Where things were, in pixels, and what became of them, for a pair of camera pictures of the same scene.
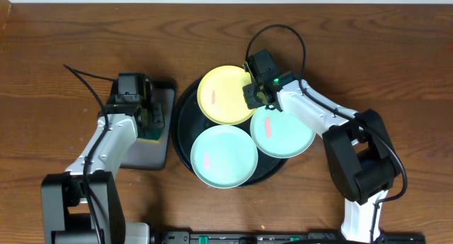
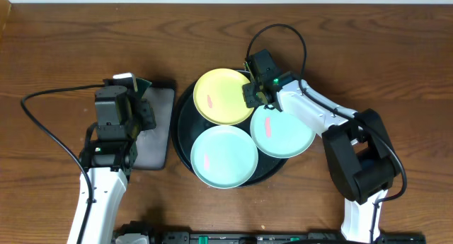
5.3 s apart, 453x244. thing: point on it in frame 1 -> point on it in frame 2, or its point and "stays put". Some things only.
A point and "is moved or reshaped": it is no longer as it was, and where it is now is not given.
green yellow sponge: (149, 136) is moved or reshaped
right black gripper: (250, 102) stays put
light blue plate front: (224, 156) stays put
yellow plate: (220, 96) stays put
